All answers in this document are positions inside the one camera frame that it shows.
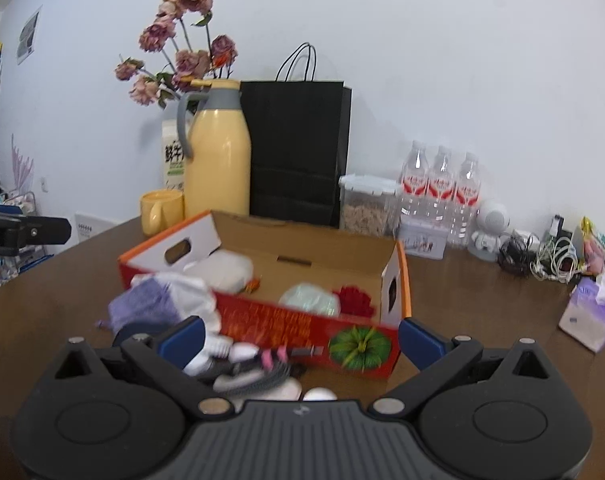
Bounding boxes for navy zip pouch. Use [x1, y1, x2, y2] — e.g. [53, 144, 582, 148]
[112, 322, 172, 347]

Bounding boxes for white cloth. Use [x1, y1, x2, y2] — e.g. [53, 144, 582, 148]
[130, 272, 222, 334]

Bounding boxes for black braided cable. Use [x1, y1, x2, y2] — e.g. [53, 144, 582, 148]
[201, 344, 326, 394]

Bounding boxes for translucent plastic storage box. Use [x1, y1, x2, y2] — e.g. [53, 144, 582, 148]
[183, 249, 254, 294]

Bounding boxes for red fabric rose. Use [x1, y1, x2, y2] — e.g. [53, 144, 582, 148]
[334, 286, 376, 318]

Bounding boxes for orange candy wrapper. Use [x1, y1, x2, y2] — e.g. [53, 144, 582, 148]
[243, 278, 261, 294]

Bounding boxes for purple drawstring cloth bag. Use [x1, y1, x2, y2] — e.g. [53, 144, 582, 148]
[96, 278, 182, 334]

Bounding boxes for yellow white plush toy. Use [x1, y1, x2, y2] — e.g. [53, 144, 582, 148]
[231, 378, 337, 412]

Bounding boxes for small printed tin box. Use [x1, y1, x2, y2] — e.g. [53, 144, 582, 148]
[397, 218, 449, 260]

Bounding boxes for yellow ceramic mug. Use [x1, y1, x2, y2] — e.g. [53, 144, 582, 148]
[140, 190, 185, 236]

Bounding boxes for red cardboard box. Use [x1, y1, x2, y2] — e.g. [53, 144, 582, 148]
[118, 211, 412, 379]

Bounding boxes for white robot figurine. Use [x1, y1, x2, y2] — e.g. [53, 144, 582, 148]
[467, 200, 511, 262]

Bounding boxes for purple tissue pack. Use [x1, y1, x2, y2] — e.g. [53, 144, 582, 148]
[558, 272, 605, 353]

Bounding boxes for water bottle left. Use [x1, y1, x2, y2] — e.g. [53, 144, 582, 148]
[400, 141, 429, 219]

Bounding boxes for water bottle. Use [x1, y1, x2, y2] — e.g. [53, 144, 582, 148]
[400, 141, 429, 219]
[447, 153, 481, 248]
[427, 146, 455, 224]

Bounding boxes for clear snack container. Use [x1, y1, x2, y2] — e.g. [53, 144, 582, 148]
[339, 174, 401, 237]

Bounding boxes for water bottle right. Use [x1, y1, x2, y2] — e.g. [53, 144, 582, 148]
[447, 153, 481, 248]

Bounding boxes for water bottle middle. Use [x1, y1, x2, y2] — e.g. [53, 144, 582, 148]
[427, 146, 455, 224]

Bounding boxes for white milk carton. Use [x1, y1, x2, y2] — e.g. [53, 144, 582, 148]
[161, 119, 185, 191]

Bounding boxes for colourful snack packet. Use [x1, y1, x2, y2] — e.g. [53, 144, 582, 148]
[580, 217, 605, 276]

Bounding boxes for yellow thermos jug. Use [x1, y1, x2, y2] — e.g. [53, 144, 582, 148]
[176, 79, 252, 218]

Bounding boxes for black paper bag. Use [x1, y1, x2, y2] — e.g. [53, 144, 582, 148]
[240, 42, 352, 228]

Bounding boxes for wire storage rack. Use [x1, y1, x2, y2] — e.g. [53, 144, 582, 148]
[0, 190, 45, 287]

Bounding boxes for tangled charger cables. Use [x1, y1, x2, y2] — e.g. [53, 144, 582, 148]
[496, 213, 583, 285]

